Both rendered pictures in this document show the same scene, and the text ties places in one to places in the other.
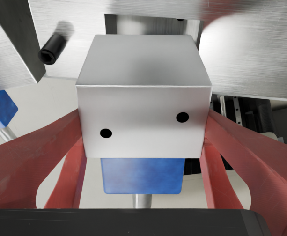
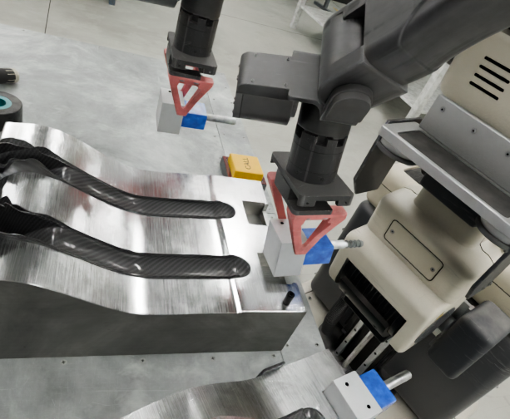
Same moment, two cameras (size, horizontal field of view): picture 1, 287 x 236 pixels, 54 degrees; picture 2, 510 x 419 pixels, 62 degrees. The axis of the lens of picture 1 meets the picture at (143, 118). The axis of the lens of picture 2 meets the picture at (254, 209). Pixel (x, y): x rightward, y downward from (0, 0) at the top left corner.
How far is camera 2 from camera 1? 0.46 m
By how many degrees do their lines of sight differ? 52
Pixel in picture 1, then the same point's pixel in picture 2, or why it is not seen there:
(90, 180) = not seen: outside the picture
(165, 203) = (418, 300)
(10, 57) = (316, 361)
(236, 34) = (258, 243)
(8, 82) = (336, 367)
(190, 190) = (395, 289)
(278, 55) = (260, 230)
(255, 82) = not seen: hidden behind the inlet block
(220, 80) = not seen: hidden behind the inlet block
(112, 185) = (327, 244)
